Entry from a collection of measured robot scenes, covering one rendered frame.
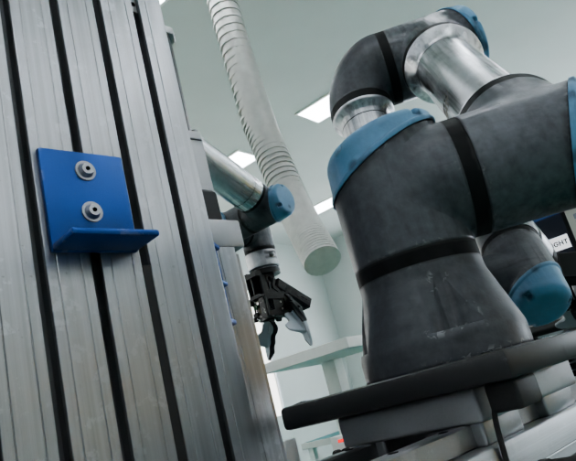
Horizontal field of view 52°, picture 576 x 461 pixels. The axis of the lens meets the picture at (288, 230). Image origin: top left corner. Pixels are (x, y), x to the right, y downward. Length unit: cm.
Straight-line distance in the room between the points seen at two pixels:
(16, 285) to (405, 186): 32
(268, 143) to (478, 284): 232
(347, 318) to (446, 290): 849
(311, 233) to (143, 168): 192
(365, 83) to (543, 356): 56
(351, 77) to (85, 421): 64
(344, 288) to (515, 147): 850
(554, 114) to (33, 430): 47
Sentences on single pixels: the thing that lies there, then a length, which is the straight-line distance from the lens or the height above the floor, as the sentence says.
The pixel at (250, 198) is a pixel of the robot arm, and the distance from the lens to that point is 122.
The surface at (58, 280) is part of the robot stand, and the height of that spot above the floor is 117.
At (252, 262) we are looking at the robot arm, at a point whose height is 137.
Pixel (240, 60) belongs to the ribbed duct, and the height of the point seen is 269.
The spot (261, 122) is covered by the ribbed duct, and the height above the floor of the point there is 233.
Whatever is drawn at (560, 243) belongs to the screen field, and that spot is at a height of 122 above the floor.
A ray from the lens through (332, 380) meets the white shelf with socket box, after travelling 229.
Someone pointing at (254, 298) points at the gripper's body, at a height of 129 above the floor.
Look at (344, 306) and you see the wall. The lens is 902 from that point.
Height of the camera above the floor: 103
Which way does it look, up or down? 16 degrees up
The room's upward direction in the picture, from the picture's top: 15 degrees counter-clockwise
